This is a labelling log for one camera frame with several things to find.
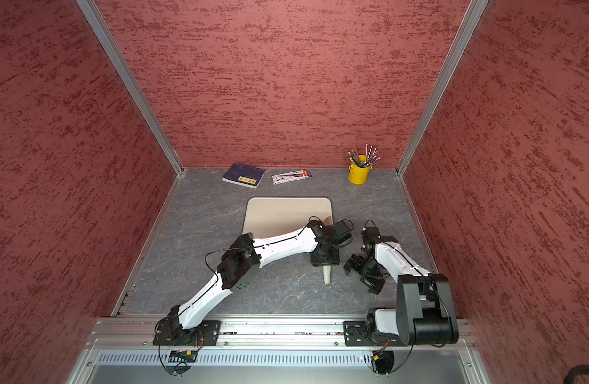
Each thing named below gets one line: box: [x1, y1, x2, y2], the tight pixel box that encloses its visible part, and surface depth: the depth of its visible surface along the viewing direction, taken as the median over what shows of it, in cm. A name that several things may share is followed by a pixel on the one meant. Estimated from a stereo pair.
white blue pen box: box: [271, 169, 313, 185], surface depth 120 cm
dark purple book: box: [221, 163, 267, 189], surface depth 120 cm
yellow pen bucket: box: [348, 154, 373, 185], surface depth 116 cm
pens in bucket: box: [347, 144, 381, 168], surface depth 111 cm
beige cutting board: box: [242, 196, 334, 240], surface depth 109 cm
